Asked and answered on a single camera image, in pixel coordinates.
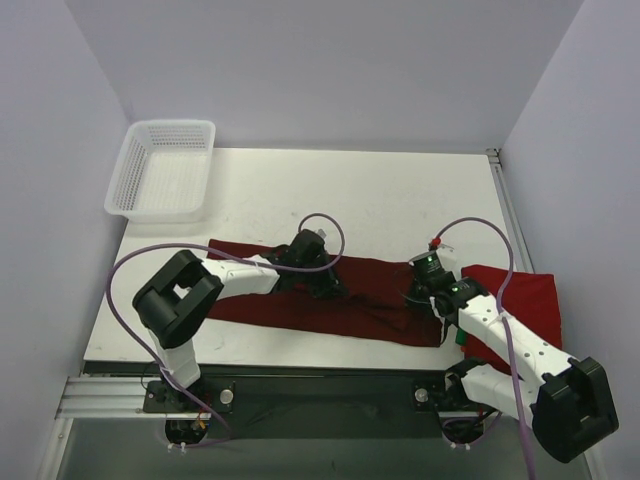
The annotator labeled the dark red t shirt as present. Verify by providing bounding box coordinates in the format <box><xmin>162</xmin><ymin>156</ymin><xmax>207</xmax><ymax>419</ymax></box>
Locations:
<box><xmin>208</xmin><ymin>256</ymin><xmax>442</xmax><ymax>347</ymax></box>

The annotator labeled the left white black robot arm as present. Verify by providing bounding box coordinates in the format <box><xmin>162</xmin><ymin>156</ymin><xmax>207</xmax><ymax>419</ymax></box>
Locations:
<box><xmin>132</xmin><ymin>229</ymin><xmax>348</xmax><ymax>412</ymax></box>

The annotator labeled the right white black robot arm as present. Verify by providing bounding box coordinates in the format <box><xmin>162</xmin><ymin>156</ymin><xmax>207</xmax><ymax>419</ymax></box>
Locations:
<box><xmin>408</xmin><ymin>248</ymin><xmax>619</xmax><ymax>463</ymax></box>

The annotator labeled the folded green t shirt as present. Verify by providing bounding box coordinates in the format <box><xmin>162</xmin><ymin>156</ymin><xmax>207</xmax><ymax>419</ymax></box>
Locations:
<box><xmin>455</xmin><ymin>329</ymin><xmax>467</xmax><ymax>347</ymax></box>

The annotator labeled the folded bright red t shirt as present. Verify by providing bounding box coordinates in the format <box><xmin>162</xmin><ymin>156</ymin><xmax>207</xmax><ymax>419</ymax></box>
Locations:
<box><xmin>456</xmin><ymin>264</ymin><xmax>563</xmax><ymax>374</ymax></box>

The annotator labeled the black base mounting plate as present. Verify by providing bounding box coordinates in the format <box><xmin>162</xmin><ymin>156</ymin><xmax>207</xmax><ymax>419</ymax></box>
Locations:
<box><xmin>141</xmin><ymin>367</ymin><xmax>497</xmax><ymax>445</ymax></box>

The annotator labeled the white plastic mesh basket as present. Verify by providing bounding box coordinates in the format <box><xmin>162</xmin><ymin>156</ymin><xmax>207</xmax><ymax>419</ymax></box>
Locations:
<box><xmin>104</xmin><ymin>119</ymin><xmax>216</xmax><ymax>224</ymax></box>

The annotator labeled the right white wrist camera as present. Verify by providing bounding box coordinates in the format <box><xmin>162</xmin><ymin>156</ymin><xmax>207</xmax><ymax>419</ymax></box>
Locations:
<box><xmin>429</xmin><ymin>237</ymin><xmax>457</xmax><ymax>270</ymax></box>

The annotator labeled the aluminium right side rail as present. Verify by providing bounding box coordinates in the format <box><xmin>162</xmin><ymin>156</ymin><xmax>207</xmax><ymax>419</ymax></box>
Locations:
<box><xmin>485</xmin><ymin>149</ymin><xmax>535</xmax><ymax>273</ymax></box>

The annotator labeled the aluminium rail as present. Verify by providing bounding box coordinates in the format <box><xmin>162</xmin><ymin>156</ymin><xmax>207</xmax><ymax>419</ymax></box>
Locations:
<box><xmin>485</xmin><ymin>149</ymin><xmax>535</xmax><ymax>273</ymax></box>
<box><xmin>56</xmin><ymin>376</ymin><xmax>145</xmax><ymax>419</ymax></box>

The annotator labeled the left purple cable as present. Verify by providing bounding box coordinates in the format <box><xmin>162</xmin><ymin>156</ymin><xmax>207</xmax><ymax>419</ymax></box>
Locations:
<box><xmin>105</xmin><ymin>212</ymin><xmax>347</xmax><ymax>444</ymax></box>

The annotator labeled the aluminium front rail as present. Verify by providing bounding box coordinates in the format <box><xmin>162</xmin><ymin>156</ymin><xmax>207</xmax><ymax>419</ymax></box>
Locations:
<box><xmin>56</xmin><ymin>376</ymin><xmax>145</xmax><ymax>419</ymax></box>

